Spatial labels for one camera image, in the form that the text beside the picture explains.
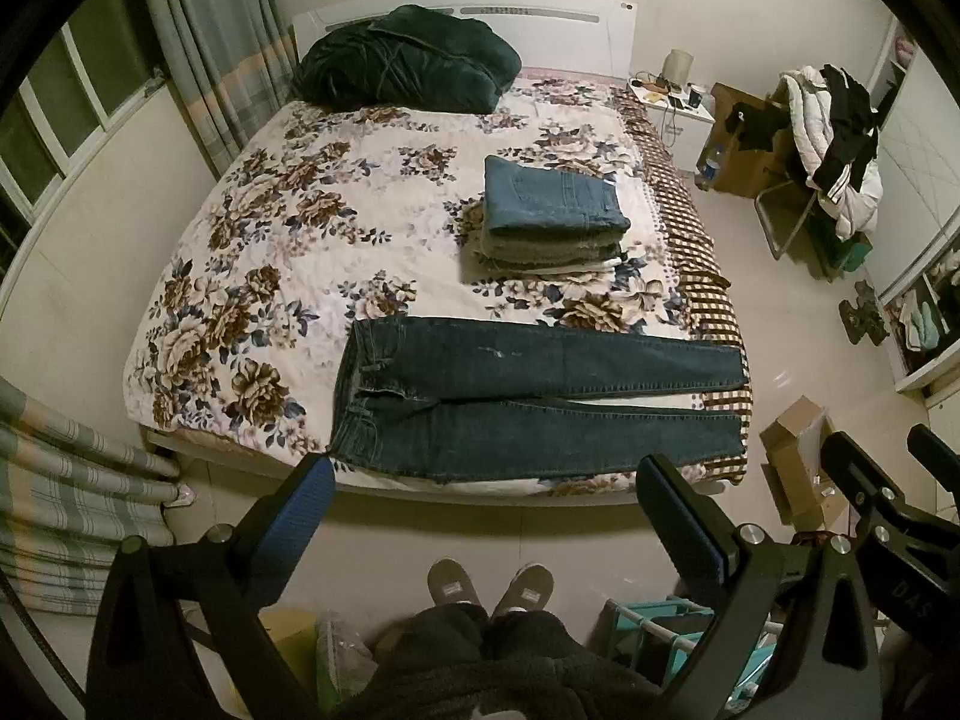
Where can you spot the striped curtain near corner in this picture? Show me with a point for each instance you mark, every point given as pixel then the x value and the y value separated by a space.
pixel 70 496

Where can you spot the striped green curtain at window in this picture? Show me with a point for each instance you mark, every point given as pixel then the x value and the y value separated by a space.
pixel 232 63

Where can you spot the right grey slipper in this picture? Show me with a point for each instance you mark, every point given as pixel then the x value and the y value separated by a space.
pixel 529 590

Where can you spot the white puffer jacket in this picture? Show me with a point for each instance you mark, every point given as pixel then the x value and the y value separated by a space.
pixel 852 211

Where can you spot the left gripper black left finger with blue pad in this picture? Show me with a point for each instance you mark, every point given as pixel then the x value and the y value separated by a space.
pixel 142 662

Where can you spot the dark green plush blanket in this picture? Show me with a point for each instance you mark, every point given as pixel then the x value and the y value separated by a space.
pixel 412 57

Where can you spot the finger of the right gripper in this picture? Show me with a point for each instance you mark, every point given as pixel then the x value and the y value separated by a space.
pixel 936 456

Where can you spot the chair with piled clothes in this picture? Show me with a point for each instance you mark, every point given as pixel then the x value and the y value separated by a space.
pixel 790 211

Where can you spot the floral bed blanket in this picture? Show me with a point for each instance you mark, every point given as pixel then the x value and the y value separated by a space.
pixel 327 218

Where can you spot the white bedside table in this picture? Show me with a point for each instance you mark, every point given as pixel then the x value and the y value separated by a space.
pixel 684 130

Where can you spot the white bed headboard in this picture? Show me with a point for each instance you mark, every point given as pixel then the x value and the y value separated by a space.
pixel 584 36

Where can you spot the operator dark trousers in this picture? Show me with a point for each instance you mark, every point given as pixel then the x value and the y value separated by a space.
pixel 455 661

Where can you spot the black garment on chair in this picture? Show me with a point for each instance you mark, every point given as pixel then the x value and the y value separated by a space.
pixel 855 134

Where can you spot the teal metal rack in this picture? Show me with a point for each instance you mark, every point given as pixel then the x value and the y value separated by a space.
pixel 655 638

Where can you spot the window with white frame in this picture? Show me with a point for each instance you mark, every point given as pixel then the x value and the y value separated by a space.
pixel 95 71

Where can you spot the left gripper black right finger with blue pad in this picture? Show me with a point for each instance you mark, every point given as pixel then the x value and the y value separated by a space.
pixel 825 664

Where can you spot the white wardrobe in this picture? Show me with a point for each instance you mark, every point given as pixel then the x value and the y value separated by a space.
pixel 913 265

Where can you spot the grey slipper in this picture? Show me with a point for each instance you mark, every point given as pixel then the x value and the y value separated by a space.
pixel 449 584
pixel 529 590

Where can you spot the open cardboard box on floor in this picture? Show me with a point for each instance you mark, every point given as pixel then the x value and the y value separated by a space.
pixel 805 496

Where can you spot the folded grey pants stack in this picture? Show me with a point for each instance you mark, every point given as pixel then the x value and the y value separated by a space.
pixel 549 239

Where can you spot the dark blue jeans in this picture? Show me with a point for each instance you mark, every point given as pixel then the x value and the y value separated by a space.
pixel 459 400

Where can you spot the left grey slipper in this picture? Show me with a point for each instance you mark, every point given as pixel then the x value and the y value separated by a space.
pixel 449 584

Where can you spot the white table lamp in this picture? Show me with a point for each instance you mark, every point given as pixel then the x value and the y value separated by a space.
pixel 676 68

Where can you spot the brown cardboard box by nightstand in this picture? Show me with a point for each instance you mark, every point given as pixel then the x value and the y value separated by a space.
pixel 748 146

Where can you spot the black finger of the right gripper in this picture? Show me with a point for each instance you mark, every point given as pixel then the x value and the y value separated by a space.
pixel 908 558

